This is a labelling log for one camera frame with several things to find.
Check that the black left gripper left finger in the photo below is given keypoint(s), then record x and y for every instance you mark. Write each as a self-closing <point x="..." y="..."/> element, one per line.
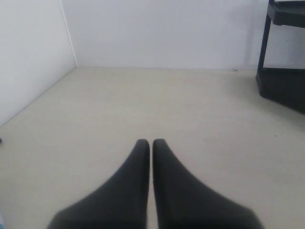
<point x="120" y="203"/>

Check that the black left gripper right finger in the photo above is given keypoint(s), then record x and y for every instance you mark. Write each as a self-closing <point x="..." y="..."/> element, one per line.
<point x="184" y="202"/>

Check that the black two-tier rack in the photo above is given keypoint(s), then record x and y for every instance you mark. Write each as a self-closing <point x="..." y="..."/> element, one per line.
<point x="280" y="72"/>

